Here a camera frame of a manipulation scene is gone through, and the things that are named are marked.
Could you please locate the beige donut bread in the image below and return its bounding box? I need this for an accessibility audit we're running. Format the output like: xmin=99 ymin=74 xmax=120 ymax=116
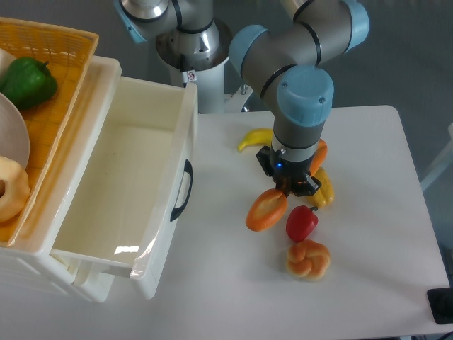
xmin=1 ymin=156 xmax=30 ymax=222

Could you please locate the black device at table corner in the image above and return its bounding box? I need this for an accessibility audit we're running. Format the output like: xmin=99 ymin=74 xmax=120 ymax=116
xmin=427 ymin=288 xmax=452 ymax=324

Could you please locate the yellow woven basket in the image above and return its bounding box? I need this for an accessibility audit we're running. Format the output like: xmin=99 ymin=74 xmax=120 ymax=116
xmin=1 ymin=18 xmax=98 ymax=247

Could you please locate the red bell pepper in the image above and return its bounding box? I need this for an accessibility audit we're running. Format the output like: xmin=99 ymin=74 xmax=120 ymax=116
xmin=286 ymin=205 xmax=319 ymax=242

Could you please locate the open upper white drawer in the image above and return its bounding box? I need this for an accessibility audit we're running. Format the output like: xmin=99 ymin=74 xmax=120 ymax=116
xmin=54 ymin=77 xmax=198 ymax=300

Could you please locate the yellow bell pepper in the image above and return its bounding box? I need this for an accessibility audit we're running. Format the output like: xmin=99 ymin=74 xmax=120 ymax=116
xmin=307 ymin=167 xmax=335 ymax=208

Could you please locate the orange carrot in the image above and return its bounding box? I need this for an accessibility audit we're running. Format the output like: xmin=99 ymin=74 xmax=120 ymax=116
xmin=310 ymin=139 xmax=328 ymax=176

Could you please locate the knotted round bread roll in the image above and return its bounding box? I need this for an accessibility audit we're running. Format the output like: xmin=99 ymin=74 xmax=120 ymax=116
xmin=286 ymin=239 xmax=331 ymax=281

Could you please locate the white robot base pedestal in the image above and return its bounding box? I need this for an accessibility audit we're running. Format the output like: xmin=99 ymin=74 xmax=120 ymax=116
xmin=156 ymin=18 xmax=253 ymax=114

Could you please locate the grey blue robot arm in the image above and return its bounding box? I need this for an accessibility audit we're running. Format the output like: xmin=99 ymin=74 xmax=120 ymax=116
xmin=115 ymin=1 xmax=369 ymax=196

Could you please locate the white plastic drawer cabinet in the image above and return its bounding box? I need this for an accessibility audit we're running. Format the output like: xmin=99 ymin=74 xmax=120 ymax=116
xmin=1 ymin=56 xmax=122 ymax=302

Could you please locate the green bell pepper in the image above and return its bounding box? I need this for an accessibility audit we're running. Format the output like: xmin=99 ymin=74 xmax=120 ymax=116
xmin=1 ymin=57 xmax=57 ymax=110

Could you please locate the black drawer handle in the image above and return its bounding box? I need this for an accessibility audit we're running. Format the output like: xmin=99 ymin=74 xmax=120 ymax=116
xmin=170 ymin=159 xmax=194 ymax=222

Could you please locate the yellow banana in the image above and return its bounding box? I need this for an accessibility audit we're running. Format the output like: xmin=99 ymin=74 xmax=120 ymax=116
xmin=236 ymin=127 xmax=273 ymax=152

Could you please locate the beige round plate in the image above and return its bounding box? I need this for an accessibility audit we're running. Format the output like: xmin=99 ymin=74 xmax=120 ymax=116
xmin=0 ymin=94 xmax=30 ymax=168

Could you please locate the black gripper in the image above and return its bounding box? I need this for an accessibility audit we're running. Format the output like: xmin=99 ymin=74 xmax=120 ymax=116
xmin=256 ymin=146 xmax=321 ymax=197

